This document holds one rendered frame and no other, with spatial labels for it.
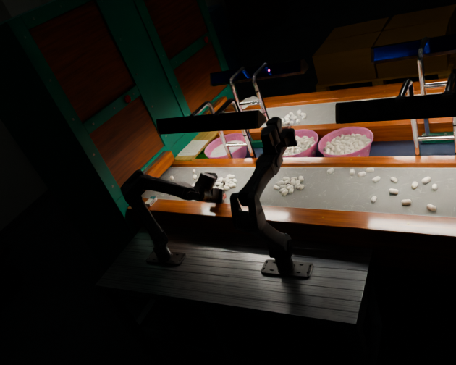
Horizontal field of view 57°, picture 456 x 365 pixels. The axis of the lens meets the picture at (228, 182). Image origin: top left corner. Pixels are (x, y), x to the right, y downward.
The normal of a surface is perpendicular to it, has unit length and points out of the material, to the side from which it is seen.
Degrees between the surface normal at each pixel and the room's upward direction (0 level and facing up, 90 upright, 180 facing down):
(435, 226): 0
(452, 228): 0
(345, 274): 0
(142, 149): 90
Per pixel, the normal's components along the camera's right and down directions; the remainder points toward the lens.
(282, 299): -0.33, -0.80
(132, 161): 0.82, 0.02
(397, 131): -0.47, 0.60
